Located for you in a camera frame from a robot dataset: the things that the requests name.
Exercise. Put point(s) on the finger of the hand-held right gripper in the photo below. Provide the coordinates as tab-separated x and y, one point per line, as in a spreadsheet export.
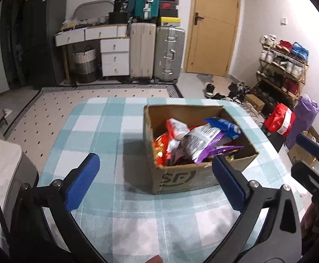
308	145
307	175

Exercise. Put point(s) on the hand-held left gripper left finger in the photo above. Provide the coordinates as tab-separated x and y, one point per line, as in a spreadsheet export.
82	180

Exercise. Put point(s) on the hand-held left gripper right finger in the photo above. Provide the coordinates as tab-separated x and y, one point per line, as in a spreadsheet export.
228	183

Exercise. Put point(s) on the small purple snack bag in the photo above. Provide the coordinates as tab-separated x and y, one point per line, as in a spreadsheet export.
225	150

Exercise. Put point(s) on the large purple snack bag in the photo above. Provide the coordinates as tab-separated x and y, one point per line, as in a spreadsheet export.
200	142

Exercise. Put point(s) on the brown cardboard box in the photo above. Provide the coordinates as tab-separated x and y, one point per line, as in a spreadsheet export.
175	179

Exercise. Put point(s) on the blue cookie packet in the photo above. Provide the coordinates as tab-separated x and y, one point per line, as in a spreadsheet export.
226	127

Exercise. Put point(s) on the white red noodle snack packet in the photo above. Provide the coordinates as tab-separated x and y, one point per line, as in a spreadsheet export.
172	148

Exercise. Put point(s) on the red cookie packet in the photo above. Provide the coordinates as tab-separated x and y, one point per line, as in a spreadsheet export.
160	153

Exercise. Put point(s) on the large white red snack packet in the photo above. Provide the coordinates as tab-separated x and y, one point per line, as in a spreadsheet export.
175	128

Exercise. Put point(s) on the person's right hand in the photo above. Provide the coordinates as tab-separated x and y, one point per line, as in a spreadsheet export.
310	219

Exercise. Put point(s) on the person's left hand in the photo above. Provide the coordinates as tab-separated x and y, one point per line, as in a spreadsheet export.
156	259

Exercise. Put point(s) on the printed cardboard box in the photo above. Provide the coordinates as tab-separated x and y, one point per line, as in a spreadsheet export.
302	153

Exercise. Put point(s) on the purple fabric bag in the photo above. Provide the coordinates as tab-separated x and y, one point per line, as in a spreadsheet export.
303	120

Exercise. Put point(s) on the red shopping bag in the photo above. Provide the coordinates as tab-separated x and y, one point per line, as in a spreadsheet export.
280	119

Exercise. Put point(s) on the wooden shoe rack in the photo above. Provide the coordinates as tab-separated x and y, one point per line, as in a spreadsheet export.
280	90

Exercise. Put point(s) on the small cardboard box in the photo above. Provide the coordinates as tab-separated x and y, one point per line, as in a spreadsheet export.
254	102

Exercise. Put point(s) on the beige dotted rug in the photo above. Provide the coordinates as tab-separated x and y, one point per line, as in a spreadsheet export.
52	109

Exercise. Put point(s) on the row of assorted sneakers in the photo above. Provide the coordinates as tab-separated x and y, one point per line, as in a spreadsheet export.
291	68

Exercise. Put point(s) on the pile of loose shoes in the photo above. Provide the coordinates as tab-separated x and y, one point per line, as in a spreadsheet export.
236	90

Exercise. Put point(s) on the grey door mat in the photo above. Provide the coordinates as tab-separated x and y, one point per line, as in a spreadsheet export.
205	78

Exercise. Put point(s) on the woven laundry basket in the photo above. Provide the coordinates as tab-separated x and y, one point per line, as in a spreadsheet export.
84	65

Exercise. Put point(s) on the white desk with drawers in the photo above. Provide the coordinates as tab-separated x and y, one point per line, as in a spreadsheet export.
114	60

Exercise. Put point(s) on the wooden door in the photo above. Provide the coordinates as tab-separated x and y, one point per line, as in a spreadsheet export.
214	46

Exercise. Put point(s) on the silver suitcase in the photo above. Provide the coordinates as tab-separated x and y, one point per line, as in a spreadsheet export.
169	54

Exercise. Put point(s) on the beige suitcase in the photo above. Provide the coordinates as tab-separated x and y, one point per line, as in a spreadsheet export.
142	52

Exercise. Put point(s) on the grey refrigerator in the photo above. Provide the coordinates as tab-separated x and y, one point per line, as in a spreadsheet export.
44	38

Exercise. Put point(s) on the dark wardrobe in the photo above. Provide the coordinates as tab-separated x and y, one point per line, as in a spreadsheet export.
12	41

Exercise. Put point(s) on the clear plastic bag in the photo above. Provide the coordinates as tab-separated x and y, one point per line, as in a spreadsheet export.
68	25

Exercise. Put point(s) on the black storage box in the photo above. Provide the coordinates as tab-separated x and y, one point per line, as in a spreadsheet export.
118	18

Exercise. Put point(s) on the yellow white shoe box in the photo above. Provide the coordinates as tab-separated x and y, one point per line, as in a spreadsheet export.
170	21

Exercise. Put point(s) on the red shoe box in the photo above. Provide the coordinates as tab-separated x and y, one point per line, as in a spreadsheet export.
168	5

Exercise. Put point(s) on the white light switch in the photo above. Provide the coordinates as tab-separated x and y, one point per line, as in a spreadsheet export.
284	21

